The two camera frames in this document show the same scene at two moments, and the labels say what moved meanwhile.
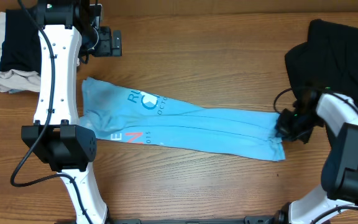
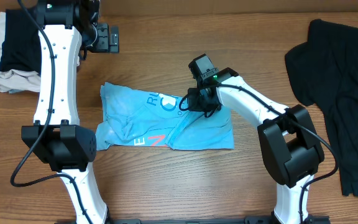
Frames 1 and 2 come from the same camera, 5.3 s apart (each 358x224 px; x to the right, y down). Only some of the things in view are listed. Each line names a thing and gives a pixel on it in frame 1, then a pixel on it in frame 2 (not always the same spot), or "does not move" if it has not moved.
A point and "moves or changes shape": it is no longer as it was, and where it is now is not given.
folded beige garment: (10, 81) does not move
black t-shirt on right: (332, 60) does not move
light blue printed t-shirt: (122, 113) moves or changes shape
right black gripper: (283, 127) to (194, 106)
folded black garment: (21, 48) does not move
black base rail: (255, 219) does not move
